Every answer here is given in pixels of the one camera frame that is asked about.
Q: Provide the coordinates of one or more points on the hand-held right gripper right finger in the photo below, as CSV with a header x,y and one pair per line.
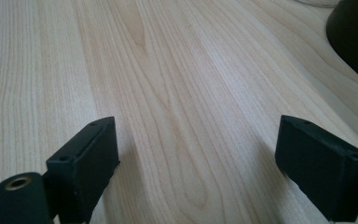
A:
x,y
323,174

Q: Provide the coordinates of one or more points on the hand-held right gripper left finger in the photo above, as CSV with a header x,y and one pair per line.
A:
x,y
84,169

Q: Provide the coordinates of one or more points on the black round object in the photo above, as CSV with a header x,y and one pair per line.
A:
x,y
355,34

